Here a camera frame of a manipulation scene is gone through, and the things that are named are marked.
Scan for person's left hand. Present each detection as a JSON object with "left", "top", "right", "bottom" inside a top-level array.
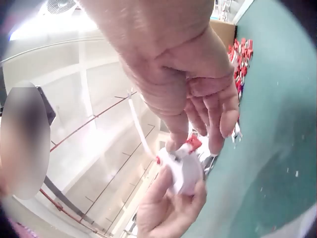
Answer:
[{"left": 136, "top": 167, "right": 207, "bottom": 238}]

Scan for person's right hand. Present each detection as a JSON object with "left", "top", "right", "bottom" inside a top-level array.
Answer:
[{"left": 77, "top": 0, "right": 240, "bottom": 156}]

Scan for person's left thumb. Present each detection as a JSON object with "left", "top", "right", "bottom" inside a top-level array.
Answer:
[{"left": 142, "top": 167, "right": 173, "bottom": 206}]

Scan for person's left fingers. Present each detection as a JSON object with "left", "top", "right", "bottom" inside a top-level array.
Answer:
[{"left": 188, "top": 179, "right": 207, "bottom": 218}]

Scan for person's right fingers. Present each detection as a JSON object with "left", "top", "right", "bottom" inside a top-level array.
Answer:
[{"left": 186, "top": 74, "right": 240, "bottom": 156}]

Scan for person's right thumb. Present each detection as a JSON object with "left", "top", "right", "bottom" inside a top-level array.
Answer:
[{"left": 146, "top": 99, "right": 190, "bottom": 152}]

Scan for white round device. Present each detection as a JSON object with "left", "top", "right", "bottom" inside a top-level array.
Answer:
[{"left": 156, "top": 138, "right": 206, "bottom": 197}]

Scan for pile of red white parts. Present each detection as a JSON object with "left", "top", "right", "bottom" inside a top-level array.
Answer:
[{"left": 227, "top": 38, "right": 253, "bottom": 144}]

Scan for brown cardboard box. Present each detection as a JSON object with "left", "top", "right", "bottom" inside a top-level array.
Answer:
[{"left": 209, "top": 19, "right": 236, "bottom": 48}]

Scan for red ceiling pipe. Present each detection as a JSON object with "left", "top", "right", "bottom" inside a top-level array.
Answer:
[{"left": 40, "top": 91, "right": 138, "bottom": 223}]

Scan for white ceiling vent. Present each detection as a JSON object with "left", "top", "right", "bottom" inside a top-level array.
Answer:
[{"left": 47, "top": 0, "right": 80, "bottom": 15}]

